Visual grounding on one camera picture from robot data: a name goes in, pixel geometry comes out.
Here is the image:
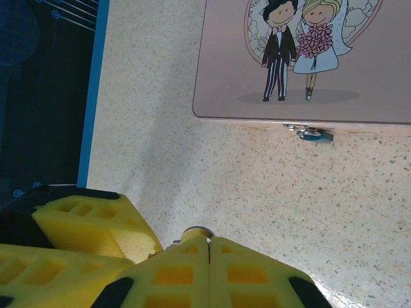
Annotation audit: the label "small blue padlock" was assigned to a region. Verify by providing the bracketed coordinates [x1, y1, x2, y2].
[295, 125, 335, 144]

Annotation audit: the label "pink tin box cartoon couple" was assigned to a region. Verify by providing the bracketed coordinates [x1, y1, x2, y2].
[191, 0, 411, 132]

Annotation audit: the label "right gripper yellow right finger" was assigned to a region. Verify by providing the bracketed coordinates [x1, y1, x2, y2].
[207, 236, 333, 308]

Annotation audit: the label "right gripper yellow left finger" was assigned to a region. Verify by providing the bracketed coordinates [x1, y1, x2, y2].
[92, 237, 211, 308]

